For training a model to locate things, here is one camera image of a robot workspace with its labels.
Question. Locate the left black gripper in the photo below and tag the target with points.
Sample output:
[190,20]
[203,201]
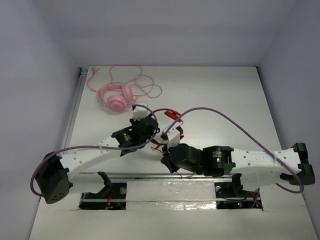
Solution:
[152,122]

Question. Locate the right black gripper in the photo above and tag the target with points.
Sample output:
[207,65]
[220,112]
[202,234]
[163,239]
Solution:
[165,159]

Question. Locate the red black headphones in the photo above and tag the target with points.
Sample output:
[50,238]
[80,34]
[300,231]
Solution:
[174,115]

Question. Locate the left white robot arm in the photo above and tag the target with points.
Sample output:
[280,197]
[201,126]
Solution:
[55,177]

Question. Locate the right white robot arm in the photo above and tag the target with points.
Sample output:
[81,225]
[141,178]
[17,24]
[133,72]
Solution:
[249,170]

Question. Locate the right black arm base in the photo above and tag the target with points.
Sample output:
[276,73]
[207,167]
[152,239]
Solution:
[231,196]

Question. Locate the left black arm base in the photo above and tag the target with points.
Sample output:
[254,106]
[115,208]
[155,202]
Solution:
[112,196]

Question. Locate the pink headphones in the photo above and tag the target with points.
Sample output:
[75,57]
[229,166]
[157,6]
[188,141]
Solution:
[116,102]

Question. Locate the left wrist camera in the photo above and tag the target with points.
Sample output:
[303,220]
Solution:
[139,111]

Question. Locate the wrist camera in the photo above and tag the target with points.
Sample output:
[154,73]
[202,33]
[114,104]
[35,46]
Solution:
[139,111]
[170,137]

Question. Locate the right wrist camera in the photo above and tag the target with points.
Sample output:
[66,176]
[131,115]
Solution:
[170,137]

